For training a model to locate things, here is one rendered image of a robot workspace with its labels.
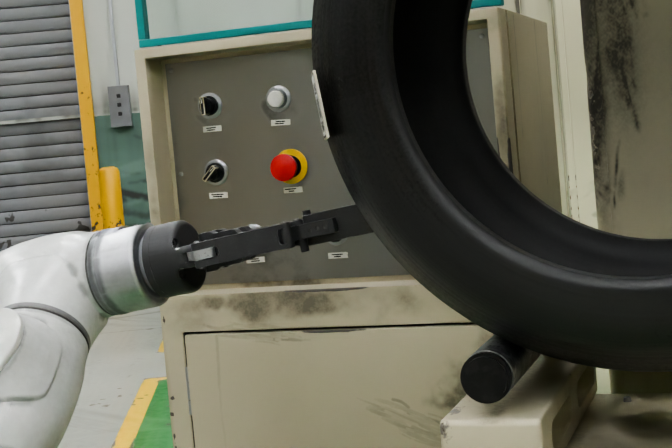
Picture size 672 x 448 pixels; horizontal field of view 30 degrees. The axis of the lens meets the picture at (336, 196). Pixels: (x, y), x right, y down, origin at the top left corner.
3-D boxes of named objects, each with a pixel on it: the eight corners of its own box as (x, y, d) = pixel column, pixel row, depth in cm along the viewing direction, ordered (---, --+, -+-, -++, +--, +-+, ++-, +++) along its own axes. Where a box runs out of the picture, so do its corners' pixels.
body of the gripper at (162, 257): (130, 231, 125) (213, 212, 122) (168, 222, 133) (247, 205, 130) (146, 304, 125) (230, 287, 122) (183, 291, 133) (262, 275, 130)
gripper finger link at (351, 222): (304, 215, 123) (301, 216, 122) (370, 200, 121) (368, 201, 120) (311, 245, 123) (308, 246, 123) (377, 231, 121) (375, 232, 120)
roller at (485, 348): (562, 337, 140) (524, 322, 141) (576, 300, 139) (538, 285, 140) (500, 413, 107) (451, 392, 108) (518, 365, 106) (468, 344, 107)
